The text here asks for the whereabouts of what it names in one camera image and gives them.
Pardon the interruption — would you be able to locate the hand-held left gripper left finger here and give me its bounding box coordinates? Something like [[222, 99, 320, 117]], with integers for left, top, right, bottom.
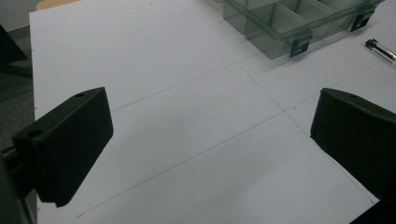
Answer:
[[11, 86, 115, 208]]

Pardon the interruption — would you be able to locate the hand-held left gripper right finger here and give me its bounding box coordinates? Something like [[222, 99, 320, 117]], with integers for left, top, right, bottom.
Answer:
[[309, 87, 396, 203]]

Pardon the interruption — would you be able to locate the silver metal tool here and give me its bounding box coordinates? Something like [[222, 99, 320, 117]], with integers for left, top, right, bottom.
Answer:
[[364, 37, 396, 67]]

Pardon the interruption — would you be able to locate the clear plastic compartment box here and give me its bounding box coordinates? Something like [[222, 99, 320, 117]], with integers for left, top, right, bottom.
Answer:
[[222, 0, 386, 61]]

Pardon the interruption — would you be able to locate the wooden chair seat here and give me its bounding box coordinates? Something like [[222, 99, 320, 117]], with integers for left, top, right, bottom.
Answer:
[[35, 0, 82, 11]]

